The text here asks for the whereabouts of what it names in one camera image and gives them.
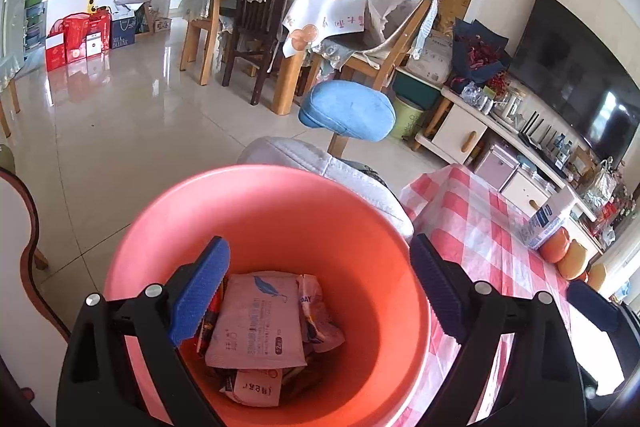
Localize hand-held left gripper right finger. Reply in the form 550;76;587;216
410;233;587;427

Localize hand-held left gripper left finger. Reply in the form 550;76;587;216
56;236;232;427

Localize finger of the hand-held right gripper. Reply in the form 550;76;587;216
567;281;621;334

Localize beige paper packet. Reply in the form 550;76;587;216
205;272;308;370

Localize white packet with red print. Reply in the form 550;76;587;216
220;368;284;408

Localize white packet with blue letters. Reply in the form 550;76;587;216
297;274;346;354

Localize pink plastic bucket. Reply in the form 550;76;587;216
102;165;432;427

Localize yellow pear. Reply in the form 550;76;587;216
587;263;608;293
559;239;590;280

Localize red apple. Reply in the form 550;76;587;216
540;227;571;264

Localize red white checkered tablecloth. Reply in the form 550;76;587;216
400;163;626;427

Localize white plastic bottle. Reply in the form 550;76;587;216
520;192;576;250

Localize pink storage box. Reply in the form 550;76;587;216
474;144;518;192

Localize white padded seat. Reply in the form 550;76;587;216
237;137;416;243

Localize white television cabinet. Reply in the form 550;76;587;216
415;87;606;258

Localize black router with antennas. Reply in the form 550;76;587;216
517;112;551;148

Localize green waste bin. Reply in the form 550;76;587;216
390;72;441;140

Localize blue stool cushion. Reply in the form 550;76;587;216
298;80;396;142

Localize black flat television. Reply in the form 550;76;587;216
507;0;640;165

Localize dark blue flower bouquet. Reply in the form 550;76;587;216
447;19;511;90

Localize light wooden chair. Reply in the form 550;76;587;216
345;0;441;90

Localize dark wooden chair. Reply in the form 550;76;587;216
220;0;301;105

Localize red gift boxes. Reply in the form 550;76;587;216
46;9;112;72

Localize wooden chair with lace cover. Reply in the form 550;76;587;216
180;0;226;85

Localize orange print white cloth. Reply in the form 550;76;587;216
282;0;371;58

